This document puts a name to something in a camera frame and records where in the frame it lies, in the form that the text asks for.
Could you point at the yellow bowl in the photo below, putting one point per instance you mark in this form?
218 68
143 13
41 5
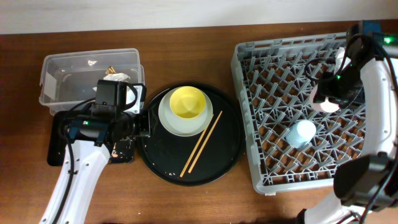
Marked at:
187 102

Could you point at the left wooden chopstick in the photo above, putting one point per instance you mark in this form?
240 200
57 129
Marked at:
193 152

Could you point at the pink cup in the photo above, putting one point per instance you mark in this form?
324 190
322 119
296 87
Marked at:
326 106

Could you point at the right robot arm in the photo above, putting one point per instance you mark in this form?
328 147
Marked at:
366 74

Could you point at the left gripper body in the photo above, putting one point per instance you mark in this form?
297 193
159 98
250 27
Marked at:
143 122

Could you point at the black rectangular tray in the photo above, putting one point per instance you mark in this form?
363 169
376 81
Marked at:
125 148

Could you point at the food scraps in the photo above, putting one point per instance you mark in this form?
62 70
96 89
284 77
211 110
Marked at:
114 154

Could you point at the right wooden chopstick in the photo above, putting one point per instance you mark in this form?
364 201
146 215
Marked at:
203 143

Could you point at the blue cup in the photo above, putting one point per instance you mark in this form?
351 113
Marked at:
300 133

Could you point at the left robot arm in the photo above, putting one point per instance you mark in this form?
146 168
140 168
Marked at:
82 160

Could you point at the wooden chopstick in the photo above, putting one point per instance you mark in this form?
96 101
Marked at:
203 143
193 152

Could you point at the grey round plate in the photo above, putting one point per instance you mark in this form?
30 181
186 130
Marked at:
183 127

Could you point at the grey dishwasher rack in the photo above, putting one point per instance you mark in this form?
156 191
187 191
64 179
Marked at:
274 94

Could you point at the round black serving tray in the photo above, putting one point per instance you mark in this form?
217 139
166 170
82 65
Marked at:
165 154

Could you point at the clear plastic waste bin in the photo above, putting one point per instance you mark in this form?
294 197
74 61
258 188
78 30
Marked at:
70 78

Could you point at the white paper waste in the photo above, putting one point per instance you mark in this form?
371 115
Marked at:
112 75

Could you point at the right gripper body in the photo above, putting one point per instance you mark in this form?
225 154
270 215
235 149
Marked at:
343 88

